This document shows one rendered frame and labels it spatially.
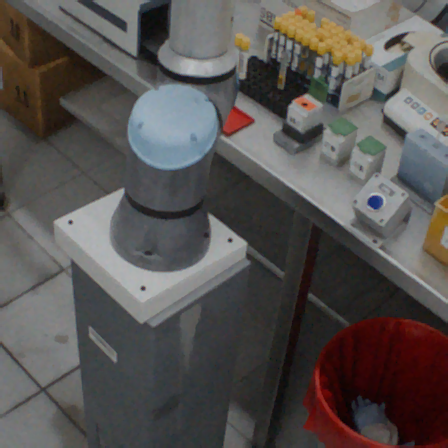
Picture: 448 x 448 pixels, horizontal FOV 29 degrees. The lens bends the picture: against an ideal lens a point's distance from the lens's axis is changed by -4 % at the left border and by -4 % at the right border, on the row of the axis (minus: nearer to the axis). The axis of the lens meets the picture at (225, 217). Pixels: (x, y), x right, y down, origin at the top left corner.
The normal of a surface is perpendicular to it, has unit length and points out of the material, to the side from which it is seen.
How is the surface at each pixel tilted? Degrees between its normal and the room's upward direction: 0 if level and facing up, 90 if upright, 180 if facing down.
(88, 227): 5
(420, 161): 90
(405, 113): 25
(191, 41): 86
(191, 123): 4
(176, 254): 71
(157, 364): 90
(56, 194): 0
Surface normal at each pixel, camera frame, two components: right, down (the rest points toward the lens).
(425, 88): -0.82, 0.35
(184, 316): 0.69, 0.54
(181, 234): 0.45, 0.37
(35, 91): -0.65, 0.49
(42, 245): 0.07, -0.72
